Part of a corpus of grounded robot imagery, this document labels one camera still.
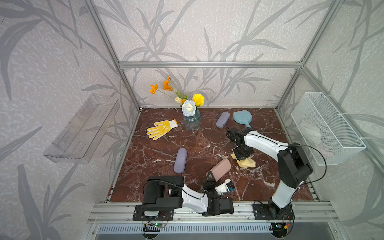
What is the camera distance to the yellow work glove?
1.06 m

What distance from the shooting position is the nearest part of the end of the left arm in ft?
1.95

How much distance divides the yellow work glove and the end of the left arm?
1.63 feet
